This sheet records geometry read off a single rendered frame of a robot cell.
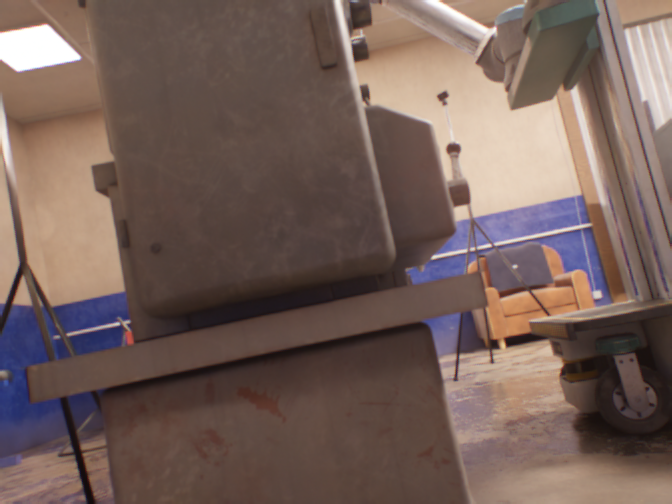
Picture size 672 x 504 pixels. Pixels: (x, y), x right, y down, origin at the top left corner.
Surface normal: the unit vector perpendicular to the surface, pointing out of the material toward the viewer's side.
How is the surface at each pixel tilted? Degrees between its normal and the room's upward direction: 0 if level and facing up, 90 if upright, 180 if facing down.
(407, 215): 90
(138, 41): 90
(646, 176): 90
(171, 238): 90
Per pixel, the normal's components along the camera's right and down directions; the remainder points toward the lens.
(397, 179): -0.05, -0.12
